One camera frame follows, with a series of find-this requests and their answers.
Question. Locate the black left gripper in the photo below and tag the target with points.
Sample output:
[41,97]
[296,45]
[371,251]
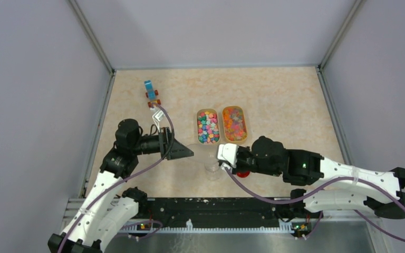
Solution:
[177,151]

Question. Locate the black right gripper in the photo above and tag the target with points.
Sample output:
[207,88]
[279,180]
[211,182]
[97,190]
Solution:
[238,167]

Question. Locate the clear plastic scoop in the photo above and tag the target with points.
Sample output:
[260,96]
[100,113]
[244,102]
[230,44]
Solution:
[203,153]

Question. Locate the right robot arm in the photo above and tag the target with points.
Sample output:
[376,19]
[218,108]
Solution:
[343,187]

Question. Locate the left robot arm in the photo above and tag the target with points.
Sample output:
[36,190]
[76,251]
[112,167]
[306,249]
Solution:
[96,223]

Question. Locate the beige tray translucent candies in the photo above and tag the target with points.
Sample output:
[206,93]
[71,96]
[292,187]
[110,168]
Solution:
[234,123]

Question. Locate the beige tray opaque candies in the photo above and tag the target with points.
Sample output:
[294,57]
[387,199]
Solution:
[208,129]

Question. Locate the red jar lid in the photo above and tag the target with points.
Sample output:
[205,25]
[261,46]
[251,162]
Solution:
[243,174]

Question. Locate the clear plastic jar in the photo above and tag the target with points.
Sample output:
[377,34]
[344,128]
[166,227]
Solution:
[212,170]

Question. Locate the blue toy car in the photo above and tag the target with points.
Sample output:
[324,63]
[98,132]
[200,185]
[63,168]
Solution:
[151,94]

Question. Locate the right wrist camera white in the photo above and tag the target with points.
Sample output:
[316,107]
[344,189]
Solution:
[227,155]

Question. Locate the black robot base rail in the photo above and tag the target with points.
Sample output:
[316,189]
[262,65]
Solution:
[220,212]

